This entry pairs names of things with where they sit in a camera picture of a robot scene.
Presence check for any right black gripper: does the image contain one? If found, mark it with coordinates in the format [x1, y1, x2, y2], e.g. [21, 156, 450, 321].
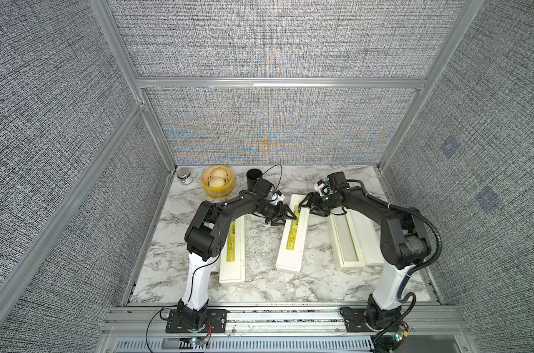
[297, 192, 337, 216]

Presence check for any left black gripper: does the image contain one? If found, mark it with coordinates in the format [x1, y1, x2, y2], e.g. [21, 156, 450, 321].
[258, 202, 296, 227]

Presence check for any white wrap dispenser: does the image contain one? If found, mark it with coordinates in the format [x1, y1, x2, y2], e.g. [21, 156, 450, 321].
[219, 216, 246, 285]
[326, 210, 384, 271]
[276, 194, 310, 273]

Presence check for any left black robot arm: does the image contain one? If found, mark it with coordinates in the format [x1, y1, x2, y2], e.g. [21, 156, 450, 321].
[177, 191, 297, 329]

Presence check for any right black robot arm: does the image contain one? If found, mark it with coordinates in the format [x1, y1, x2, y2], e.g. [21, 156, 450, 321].
[299, 171, 440, 334]

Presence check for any black cup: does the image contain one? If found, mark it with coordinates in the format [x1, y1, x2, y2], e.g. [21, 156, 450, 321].
[246, 169, 263, 190]

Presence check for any yellow bowl with buns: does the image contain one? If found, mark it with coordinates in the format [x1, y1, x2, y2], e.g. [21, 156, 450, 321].
[201, 166, 235, 198]

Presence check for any small silver tin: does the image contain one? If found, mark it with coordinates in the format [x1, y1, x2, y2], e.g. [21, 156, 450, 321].
[176, 167, 193, 185]

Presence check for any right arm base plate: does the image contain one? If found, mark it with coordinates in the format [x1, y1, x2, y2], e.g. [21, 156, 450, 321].
[339, 307, 405, 332]

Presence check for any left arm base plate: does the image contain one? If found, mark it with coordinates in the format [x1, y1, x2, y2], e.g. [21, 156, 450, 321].
[165, 309, 228, 335]

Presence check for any right black corrugated cable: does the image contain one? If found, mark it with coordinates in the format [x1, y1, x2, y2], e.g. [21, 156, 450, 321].
[345, 178, 443, 349]

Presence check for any aluminium mounting rail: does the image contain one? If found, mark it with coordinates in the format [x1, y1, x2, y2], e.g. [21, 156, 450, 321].
[102, 304, 471, 337]

